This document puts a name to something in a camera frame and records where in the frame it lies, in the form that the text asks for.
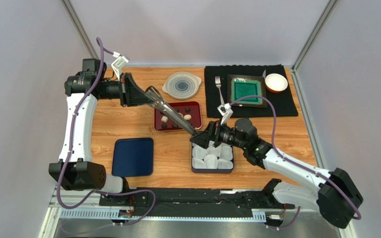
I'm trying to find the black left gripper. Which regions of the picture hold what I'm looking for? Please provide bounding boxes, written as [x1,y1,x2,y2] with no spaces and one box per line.
[98,73,153,108]

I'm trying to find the stainless steel serving tongs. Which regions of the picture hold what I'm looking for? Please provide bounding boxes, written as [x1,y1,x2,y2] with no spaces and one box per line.
[145,86,198,136]

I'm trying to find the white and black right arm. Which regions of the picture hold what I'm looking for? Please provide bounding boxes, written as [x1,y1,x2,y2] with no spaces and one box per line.
[190,118,364,229]

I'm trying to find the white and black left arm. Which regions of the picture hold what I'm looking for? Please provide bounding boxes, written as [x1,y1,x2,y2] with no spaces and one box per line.
[49,56,152,193]

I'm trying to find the oval white chocolate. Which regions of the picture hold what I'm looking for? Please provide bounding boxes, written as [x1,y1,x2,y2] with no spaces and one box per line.
[184,114,192,120]

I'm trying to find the red chocolate tray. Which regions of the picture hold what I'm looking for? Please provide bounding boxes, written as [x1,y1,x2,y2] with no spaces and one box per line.
[153,101,202,132]

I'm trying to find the dark blue chocolate box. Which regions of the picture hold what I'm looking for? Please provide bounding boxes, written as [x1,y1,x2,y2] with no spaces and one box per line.
[191,141,235,174]

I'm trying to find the white cube chocolate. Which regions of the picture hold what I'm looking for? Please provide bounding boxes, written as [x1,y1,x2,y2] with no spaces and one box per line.
[161,116,168,123]

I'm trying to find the white paper cup five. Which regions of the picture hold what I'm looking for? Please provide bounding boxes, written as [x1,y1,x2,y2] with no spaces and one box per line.
[206,146,221,158]

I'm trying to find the white paper cup four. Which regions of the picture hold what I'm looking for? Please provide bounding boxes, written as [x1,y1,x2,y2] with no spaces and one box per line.
[192,146,207,160]

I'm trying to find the white paper cup eight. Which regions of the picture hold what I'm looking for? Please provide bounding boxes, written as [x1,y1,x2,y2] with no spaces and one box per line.
[219,146,234,161]

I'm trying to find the white paper cup seven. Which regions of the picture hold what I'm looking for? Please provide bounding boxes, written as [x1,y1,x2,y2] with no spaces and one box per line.
[203,155,218,170]

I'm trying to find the white paper cup six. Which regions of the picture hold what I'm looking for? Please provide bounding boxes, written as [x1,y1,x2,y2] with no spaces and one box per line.
[192,158,207,170]

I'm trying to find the translucent round lid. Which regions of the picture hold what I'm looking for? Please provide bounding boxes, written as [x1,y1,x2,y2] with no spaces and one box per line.
[162,71,202,100]

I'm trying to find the silver fork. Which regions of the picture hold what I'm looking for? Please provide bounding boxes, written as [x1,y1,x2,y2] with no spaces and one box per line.
[215,76,225,106]

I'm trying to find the green square ceramic plate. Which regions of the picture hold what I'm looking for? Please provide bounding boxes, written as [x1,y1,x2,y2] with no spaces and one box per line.
[227,74,268,108]

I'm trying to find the dark blue box lid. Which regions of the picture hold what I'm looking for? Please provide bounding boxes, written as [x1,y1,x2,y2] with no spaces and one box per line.
[112,137,154,177]

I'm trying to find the black placemat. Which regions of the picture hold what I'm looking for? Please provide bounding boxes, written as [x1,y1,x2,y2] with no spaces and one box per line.
[204,64,298,118]

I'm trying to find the white and orange bowl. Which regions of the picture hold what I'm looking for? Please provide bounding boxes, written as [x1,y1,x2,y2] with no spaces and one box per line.
[265,73,289,93]

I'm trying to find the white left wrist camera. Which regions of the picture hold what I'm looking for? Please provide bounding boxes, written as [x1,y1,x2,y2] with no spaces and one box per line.
[111,52,129,80]

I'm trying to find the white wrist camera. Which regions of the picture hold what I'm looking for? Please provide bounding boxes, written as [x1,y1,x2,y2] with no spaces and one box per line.
[111,52,129,80]
[217,103,233,125]

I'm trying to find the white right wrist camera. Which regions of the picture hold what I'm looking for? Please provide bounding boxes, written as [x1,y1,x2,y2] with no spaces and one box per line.
[217,103,233,125]

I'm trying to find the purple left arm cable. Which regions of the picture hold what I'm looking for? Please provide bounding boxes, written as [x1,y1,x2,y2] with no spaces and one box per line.
[56,37,157,229]

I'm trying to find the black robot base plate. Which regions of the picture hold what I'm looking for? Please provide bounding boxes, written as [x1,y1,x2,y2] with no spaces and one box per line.
[99,187,295,218]

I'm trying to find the aluminium frame rail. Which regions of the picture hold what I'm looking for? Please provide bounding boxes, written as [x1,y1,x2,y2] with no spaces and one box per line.
[47,184,350,222]

